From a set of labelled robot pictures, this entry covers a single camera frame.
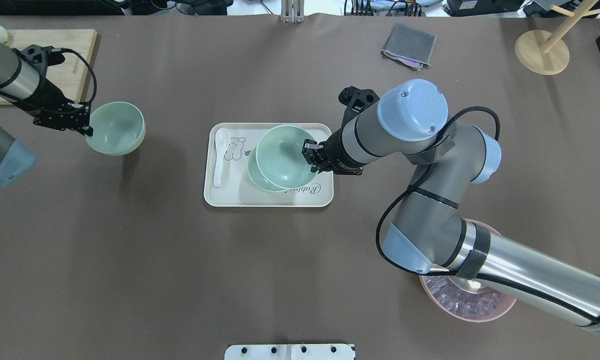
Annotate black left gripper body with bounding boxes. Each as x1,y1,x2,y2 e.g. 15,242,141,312
14,44,91,132

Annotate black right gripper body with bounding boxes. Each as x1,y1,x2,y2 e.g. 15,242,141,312
310,86,380,176

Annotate green bowl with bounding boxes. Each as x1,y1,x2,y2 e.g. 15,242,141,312
247,148,290,193
256,125,317,190
85,101,146,157

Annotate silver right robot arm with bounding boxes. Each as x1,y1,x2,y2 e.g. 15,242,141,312
302,79,600,335

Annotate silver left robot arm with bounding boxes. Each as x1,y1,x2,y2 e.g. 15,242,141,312
0,42,94,188

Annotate wooden cutting board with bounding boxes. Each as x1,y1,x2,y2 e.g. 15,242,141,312
0,28,97,102

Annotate green bowl on tray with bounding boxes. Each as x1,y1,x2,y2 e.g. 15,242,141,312
247,148,290,193

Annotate cream rabbit serving tray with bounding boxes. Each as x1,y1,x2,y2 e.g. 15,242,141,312
202,122,334,207

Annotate white ceramic spoon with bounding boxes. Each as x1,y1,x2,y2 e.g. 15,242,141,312
213,128,230,188

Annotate grey and purple cloths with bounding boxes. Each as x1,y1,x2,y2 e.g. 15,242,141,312
381,23,437,71

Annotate clear ice cubes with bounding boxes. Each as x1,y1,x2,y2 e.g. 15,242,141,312
425,276,503,317

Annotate wooden cup tree stand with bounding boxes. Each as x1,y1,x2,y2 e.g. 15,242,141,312
514,0,600,76

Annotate aluminium frame post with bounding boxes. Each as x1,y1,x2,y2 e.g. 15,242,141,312
280,0,306,23

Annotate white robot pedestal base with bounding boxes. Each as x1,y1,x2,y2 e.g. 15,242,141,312
224,343,356,360

